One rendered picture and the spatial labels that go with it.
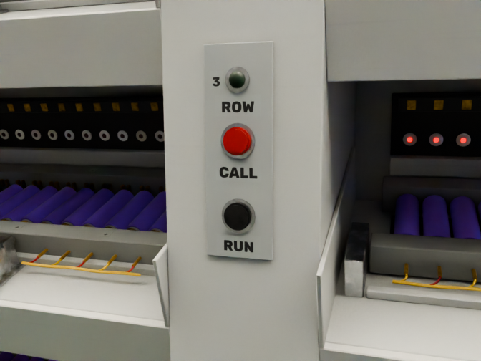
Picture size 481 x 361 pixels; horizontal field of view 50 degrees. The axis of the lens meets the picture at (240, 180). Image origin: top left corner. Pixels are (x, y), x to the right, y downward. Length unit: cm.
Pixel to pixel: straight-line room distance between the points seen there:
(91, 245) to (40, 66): 14
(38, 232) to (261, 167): 21
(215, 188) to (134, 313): 11
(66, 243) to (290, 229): 19
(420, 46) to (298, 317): 16
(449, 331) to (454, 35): 17
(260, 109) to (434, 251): 15
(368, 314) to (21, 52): 28
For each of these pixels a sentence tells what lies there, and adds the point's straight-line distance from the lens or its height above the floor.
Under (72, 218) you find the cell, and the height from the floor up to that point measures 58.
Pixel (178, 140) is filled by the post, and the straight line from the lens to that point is 31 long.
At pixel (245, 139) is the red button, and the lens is 29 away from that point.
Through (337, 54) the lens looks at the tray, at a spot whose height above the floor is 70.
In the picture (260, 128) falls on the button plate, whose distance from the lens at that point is 29.
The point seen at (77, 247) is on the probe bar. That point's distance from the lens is 42.
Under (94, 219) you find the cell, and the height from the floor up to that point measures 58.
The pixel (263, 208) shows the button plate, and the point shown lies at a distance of 29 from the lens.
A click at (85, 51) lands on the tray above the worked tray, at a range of 35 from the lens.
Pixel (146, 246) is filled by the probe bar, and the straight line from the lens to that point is 38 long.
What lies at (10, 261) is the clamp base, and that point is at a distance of 44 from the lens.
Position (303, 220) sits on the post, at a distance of 29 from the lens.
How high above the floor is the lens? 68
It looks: 8 degrees down
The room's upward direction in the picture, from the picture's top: straight up
